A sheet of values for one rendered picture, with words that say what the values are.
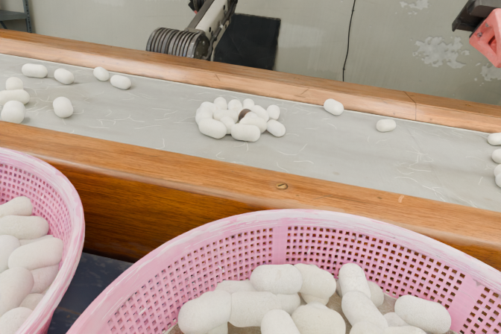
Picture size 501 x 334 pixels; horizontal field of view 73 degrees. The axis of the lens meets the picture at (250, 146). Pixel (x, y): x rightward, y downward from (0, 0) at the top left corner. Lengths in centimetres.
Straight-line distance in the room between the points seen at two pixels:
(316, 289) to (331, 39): 235
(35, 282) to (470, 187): 41
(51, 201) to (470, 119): 61
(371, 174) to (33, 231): 31
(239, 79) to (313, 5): 192
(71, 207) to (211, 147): 18
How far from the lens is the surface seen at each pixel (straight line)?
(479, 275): 27
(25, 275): 25
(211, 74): 62
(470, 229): 31
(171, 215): 28
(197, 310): 21
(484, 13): 64
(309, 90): 61
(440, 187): 42
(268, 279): 23
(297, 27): 250
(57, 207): 28
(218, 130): 40
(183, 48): 84
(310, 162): 38
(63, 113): 46
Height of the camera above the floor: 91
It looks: 25 degrees down
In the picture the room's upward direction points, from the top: 8 degrees clockwise
